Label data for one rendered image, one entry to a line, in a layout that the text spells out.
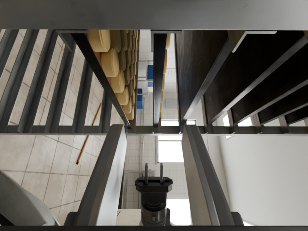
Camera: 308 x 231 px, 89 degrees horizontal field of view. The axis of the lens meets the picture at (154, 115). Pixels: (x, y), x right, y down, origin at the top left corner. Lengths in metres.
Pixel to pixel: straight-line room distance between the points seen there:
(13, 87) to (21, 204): 0.49
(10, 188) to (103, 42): 0.36
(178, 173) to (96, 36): 4.75
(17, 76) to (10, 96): 0.09
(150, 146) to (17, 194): 4.58
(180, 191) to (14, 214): 4.59
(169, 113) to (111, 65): 5.03
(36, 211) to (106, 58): 0.33
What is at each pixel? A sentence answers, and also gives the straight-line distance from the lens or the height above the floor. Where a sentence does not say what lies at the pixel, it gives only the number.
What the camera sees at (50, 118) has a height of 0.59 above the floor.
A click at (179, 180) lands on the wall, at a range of 4.89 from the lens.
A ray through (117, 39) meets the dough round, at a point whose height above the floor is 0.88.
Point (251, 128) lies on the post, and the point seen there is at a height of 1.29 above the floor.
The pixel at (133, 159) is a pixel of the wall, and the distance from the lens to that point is 4.91.
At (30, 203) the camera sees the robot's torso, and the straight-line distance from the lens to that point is 0.44.
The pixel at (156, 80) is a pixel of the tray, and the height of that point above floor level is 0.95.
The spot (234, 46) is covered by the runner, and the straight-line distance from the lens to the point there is 0.20.
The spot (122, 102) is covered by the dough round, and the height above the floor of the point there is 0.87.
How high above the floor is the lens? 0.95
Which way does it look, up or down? level
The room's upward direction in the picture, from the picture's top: 90 degrees clockwise
